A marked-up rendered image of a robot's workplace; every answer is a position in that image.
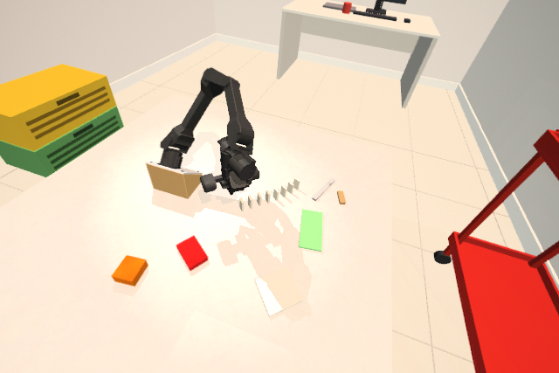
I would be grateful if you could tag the light green flat rectangular block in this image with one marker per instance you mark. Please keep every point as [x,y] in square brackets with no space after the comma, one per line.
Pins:
[311,230]

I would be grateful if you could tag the red flat block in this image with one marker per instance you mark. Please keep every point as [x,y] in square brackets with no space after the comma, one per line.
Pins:
[192,253]

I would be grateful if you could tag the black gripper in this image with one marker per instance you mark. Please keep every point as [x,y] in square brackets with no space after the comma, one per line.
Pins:
[209,182]

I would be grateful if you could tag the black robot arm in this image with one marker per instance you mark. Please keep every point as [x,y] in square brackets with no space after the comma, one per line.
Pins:
[239,130]

